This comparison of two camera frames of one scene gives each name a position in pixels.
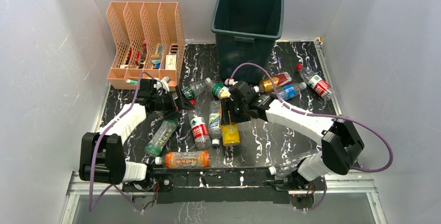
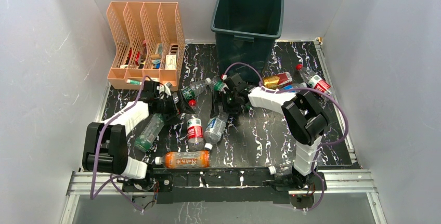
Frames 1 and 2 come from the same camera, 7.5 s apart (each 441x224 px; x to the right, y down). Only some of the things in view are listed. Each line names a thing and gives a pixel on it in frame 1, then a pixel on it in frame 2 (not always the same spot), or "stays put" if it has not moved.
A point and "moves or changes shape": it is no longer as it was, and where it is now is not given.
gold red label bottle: x=266 y=85 stays put
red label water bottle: x=200 y=130 moves or changes shape
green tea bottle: x=158 y=141 → x=153 y=128
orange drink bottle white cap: x=185 y=159 stays put
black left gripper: x=181 y=103 stays put
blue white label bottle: x=215 y=122 moves or changes shape
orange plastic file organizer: x=150 y=39 stays put
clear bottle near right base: x=287 y=167 stays put
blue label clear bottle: x=287 y=91 stays put
